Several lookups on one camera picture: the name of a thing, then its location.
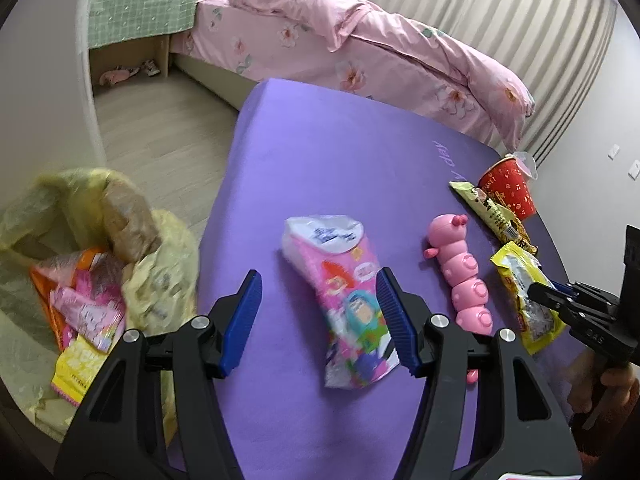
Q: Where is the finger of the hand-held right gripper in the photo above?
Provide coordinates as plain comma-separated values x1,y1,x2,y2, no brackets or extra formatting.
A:
553,281,622,312
529,283,602,349

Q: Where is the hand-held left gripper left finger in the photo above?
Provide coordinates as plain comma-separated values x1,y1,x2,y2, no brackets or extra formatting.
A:
54,269,263,480

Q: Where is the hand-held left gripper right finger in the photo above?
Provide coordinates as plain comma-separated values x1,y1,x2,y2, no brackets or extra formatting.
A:
375,266,584,480

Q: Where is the pink cartoon tissue pack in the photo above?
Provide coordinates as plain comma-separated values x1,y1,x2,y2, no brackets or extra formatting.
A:
282,214,402,392

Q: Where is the yellow plastic bag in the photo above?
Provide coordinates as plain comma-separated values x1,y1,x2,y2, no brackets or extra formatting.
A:
0,166,202,443

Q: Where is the pink striped packet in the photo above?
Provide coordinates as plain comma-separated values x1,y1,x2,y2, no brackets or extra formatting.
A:
49,284,127,353

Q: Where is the brown wrapper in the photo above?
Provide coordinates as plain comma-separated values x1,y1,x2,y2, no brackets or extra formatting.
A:
101,179,164,264

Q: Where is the yellow pink snack packet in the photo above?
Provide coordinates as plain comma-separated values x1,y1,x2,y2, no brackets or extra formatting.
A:
49,334,110,409

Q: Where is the orange snack packet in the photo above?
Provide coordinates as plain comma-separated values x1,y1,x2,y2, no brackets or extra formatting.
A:
29,249,127,352

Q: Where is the person's right forearm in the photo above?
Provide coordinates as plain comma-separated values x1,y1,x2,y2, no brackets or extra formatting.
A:
571,406,640,480

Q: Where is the person's right hand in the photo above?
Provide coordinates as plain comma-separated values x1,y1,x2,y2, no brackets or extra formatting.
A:
566,349,640,414

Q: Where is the pink caterpillar toy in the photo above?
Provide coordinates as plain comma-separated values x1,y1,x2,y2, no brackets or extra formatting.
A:
423,213,494,387

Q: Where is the olive snack packet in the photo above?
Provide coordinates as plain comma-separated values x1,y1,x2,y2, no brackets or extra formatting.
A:
448,180,539,256

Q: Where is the red paper cup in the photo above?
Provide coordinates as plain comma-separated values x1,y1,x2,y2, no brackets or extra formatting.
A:
477,156,539,222

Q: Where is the white plastic bag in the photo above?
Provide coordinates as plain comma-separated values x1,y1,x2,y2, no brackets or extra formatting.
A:
509,151,540,182

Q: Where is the purple mat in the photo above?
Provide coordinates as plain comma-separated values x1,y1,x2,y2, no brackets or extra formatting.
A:
165,77,576,480

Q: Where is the beige bed base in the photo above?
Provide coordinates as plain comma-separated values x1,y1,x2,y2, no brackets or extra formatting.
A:
171,51,253,112

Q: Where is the striped curtain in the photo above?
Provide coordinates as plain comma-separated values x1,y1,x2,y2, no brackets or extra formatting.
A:
339,0,618,163

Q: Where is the pink plush item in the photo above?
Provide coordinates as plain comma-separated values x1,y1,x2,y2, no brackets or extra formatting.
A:
99,65,142,87

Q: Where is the wooden bedside table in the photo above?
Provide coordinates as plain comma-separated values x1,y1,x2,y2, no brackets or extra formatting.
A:
89,34,175,82

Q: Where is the pink floral blanket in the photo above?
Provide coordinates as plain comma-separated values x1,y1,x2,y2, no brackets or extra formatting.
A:
170,0,537,153

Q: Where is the green checked cloth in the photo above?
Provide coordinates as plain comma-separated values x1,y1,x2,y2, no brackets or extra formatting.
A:
89,0,199,52

